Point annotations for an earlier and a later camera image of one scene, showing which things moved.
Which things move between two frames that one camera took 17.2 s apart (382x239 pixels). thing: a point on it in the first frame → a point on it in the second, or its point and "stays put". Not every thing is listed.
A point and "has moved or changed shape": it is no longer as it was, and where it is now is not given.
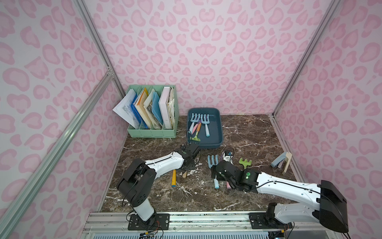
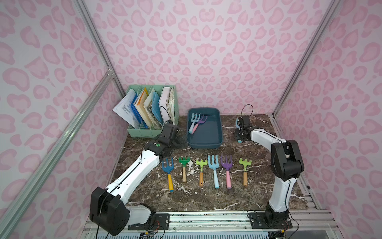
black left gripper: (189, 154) → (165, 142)
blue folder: (142, 122) stays put
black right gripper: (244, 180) → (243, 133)
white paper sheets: (124, 109) stays put
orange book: (139, 104) stays put
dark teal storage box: (204, 127) stays put
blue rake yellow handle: (174, 178) has moved or changed shape
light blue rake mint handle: (216, 181) stays put
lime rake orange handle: (195, 138) → (201, 163)
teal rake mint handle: (194, 120) stays put
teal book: (157, 107) stays put
